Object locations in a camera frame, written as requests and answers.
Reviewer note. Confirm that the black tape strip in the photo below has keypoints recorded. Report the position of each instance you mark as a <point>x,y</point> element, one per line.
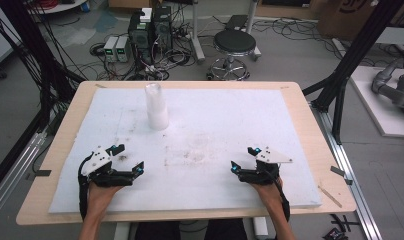
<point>340,173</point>
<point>42,173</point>

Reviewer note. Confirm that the grey metal stand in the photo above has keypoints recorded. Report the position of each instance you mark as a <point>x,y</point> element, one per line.
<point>254,33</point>
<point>197,43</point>

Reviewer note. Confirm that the wooden table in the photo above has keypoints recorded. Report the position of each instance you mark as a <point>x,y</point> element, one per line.
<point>326,140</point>

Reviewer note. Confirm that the thin wooden stick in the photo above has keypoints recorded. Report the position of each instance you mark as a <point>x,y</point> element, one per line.
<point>330,196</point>

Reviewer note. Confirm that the round white table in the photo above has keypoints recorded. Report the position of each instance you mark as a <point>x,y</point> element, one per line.
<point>60,7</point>

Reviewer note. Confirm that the person's right hand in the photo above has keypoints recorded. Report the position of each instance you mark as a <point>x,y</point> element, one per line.
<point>271,193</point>

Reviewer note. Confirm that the black metal frame post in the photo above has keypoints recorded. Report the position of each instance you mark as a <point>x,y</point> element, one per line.
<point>353,56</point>
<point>33,43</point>

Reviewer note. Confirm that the white floor board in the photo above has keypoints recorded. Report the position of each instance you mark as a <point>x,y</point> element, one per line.
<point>383,116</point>

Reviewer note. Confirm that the aluminium floor rail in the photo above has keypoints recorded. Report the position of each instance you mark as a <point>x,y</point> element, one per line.
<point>13,176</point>
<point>353,186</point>

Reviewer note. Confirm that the black computer tower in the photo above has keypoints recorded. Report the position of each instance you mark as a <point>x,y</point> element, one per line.
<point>140,40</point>
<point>162,28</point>

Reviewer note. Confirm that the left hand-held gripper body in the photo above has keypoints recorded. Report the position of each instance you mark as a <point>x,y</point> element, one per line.
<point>103,173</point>

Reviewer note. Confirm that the person's left hand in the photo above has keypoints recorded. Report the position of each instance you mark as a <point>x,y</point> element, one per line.
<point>98,196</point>

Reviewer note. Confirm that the large brown cardboard box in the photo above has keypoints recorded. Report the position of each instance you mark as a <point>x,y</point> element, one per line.
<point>346,16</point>

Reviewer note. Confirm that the white foam mat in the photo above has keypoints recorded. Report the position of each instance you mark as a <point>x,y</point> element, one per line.
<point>206,133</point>

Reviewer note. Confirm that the grey power supply unit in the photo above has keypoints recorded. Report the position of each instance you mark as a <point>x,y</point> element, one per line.
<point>110,49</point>
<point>123,49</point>

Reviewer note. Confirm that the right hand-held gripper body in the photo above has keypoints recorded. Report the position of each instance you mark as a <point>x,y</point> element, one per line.
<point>263,173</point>

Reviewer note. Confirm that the open cardboard box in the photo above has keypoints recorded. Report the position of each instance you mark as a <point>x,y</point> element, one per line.
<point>126,3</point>

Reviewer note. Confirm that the black round stool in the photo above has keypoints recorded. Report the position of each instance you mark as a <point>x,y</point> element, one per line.
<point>235,41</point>

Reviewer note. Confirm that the small white box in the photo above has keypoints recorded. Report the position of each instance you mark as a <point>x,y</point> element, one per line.
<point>146,15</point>

